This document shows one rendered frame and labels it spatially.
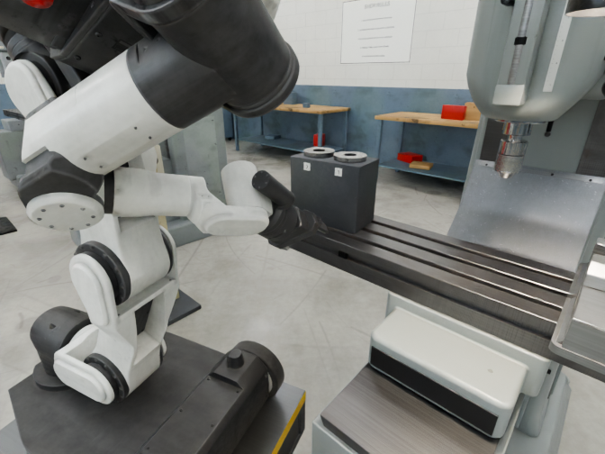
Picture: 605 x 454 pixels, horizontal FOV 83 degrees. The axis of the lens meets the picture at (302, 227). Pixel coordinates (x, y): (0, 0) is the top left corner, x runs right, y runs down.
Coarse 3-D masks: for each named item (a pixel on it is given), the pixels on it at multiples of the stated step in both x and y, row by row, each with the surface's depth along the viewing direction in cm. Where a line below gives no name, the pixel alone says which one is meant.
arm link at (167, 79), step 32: (224, 0) 27; (256, 0) 30; (160, 32) 29; (192, 32) 28; (224, 32) 28; (256, 32) 30; (128, 64) 32; (160, 64) 31; (192, 64) 31; (224, 64) 31; (256, 64) 32; (288, 64) 35; (160, 96) 33; (192, 96) 33; (224, 96) 34; (256, 96) 35
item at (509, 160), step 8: (504, 152) 66; (512, 152) 65; (520, 152) 65; (496, 160) 68; (504, 160) 66; (512, 160) 66; (520, 160) 66; (496, 168) 68; (504, 168) 67; (512, 168) 66; (520, 168) 67
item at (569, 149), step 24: (480, 120) 105; (576, 120) 88; (600, 120) 84; (480, 144) 104; (528, 144) 96; (552, 144) 92; (576, 144) 89; (600, 144) 86; (552, 168) 94; (576, 168) 91; (600, 168) 87; (600, 216) 92; (552, 360) 111; (552, 384) 118; (528, 408) 120; (528, 432) 123
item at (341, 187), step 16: (304, 160) 95; (320, 160) 92; (336, 160) 92; (352, 160) 89; (368, 160) 92; (304, 176) 97; (320, 176) 94; (336, 176) 91; (352, 176) 88; (368, 176) 92; (304, 192) 99; (320, 192) 96; (336, 192) 93; (352, 192) 90; (368, 192) 94; (304, 208) 101; (320, 208) 98; (336, 208) 94; (352, 208) 91; (368, 208) 97; (336, 224) 96; (352, 224) 93
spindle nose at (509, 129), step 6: (504, 126) 65; (510, 126) 64; (516, 126) 63; (522, 126) 63; (528, 126) 63; (504, 132) 65; (510, 132) 64; (516, 132) 64; (522, 132) 63; (528, 132) 64
